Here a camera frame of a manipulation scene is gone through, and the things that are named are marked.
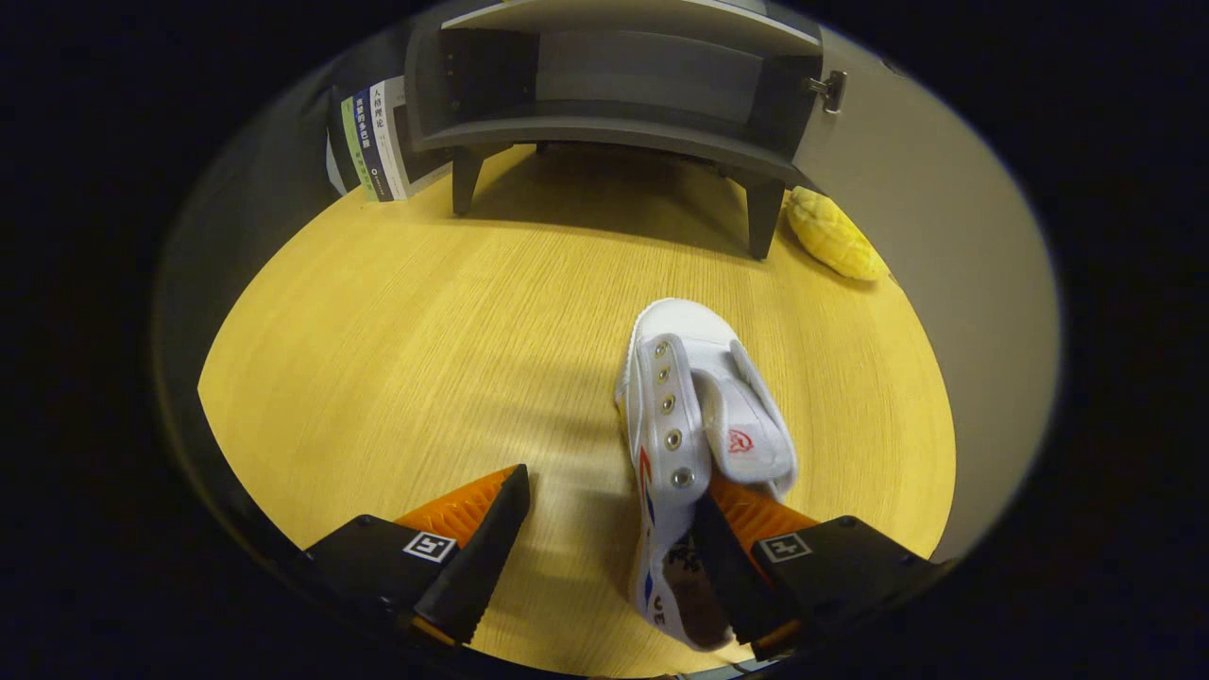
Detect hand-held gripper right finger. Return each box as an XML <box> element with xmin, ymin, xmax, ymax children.
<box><xmin>690</xmin><ymin>472</ymin><xmax>950</xmax><ymax>662</ymax></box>

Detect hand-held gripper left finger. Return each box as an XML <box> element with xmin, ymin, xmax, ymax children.
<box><xmin>302</xmin><ymin>464</ymin><xmax>532</xmax><ymax>648</ymax></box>

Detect white canvas shoe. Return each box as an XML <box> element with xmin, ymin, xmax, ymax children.
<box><xmin>614</xmin><ymin>297</ymin><xmax>799</xmax><ymax>653</ymax></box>

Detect dark grey shoe cabinet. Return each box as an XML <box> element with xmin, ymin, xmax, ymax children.
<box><xmin>404</xmin><ymin>0</ymin><xmax>832</xmax><ymax>261</ymax></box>

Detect yellow plush toy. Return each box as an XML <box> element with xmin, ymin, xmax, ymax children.
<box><xmin>787</xmin><ymin>186</ymin><xmax>891</xmax><ymax>282</ymax></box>

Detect blue spine book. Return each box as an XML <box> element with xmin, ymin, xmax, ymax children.
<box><xmin>354</xmin><ymin>87</ymin><xmax>396</xmax><ymax>202</ymax></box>

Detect white spine book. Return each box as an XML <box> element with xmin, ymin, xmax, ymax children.
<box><xmin>368</xmin><ymin>76</ymin><xmax>454</xmax><ymax>201</ymax></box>

